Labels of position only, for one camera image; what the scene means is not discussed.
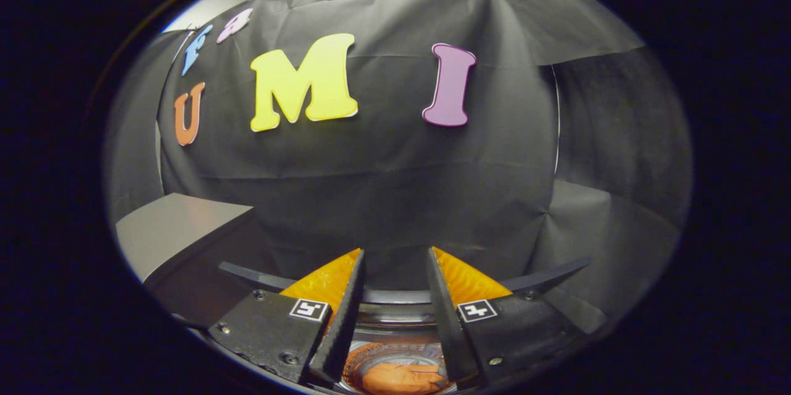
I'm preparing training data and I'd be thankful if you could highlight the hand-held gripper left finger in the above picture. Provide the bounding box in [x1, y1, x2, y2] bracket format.
[208, 248, 365, 384]

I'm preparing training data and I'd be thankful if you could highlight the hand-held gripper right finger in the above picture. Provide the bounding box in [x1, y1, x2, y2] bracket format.
[425, 247, 585, 383]

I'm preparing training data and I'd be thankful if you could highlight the orange polo shirt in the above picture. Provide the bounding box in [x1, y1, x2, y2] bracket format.
[362, 363, 449, 394]

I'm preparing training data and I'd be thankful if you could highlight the dark washing machine lid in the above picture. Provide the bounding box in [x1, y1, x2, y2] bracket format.
[218, 257, 592, 334]

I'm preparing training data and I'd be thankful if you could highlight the grey cabinet with dark top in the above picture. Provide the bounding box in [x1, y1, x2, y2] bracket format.
[116, 193, 291, 328]

